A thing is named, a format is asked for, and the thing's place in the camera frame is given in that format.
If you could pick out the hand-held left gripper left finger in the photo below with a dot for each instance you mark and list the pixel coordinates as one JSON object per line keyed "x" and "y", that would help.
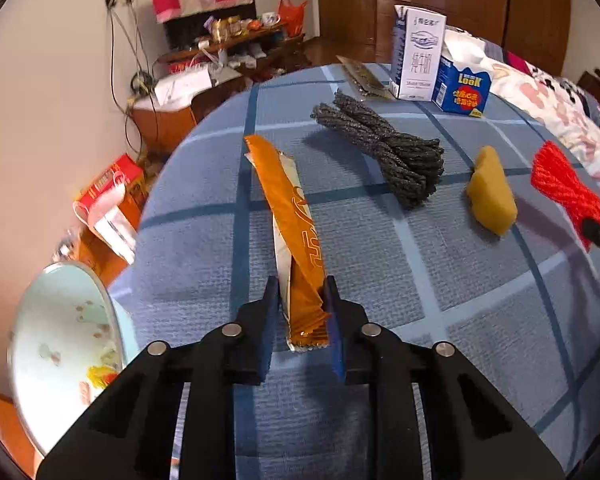
{"x": 269, "y": 340}

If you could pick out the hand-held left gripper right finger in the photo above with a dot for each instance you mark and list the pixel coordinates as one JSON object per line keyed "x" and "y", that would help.
{"x": 336, "y": 350}

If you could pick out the yellow sponge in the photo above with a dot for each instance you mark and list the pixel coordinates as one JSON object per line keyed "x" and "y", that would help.
{"x": 492, "y": 195}

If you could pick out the orange snack wrapper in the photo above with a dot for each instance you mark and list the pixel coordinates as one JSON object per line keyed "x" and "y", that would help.
{"x": 290, "y": 210}

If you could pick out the yellow wrapper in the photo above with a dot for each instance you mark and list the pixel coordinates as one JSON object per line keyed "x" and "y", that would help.
{"x": 102, "y": 376}

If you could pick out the light blue enamel basin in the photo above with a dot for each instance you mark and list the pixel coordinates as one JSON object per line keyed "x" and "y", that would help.
{"x": 55, "y": 320}

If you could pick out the blue checked tablecloth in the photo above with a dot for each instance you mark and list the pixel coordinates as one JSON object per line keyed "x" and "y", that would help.
{"x": 430, "y": 285}

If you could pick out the dark wooden headboard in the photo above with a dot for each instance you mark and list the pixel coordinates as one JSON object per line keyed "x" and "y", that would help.
{"x": 597, "y": 85}

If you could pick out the white plastic bag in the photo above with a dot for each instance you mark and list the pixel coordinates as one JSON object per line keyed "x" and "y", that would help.
{"x": 112, "y": 225}

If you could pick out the blue drink carton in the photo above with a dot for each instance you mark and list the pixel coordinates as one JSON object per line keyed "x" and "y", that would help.
{"x": 460, "y": 90}

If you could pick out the red cardboard box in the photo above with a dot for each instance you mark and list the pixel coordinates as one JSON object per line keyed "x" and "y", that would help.
{"x": 105, "y": 182}

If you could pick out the wooden television cabinet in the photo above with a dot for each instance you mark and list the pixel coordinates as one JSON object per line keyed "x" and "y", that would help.
{"x": 165, "y": 125}

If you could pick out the white milk carton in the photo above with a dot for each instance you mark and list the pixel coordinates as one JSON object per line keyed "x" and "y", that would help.
{"x": 420, "y": 55}

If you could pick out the white paper bag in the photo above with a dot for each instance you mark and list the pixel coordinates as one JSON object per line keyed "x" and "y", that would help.
{"x": 180, "y": 87}

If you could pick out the gold and black wrapper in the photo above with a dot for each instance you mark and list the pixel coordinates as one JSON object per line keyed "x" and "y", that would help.
{"x": 367, "y": 80}

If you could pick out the amber glass jar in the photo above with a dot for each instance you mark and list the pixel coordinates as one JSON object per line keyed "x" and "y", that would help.
{"x": 235, "y": 26}
{"x": 221, "y": 30}

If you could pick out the black television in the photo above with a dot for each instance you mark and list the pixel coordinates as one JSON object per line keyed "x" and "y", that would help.
{"x": 185, "y": 30}

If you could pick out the red plastic bag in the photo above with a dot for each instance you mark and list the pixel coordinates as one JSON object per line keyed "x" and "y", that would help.
{"x": 292, "y": 17}

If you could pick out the brown wooden door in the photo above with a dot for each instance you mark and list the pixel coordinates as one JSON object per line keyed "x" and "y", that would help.
{"x": 345, "y": 0}

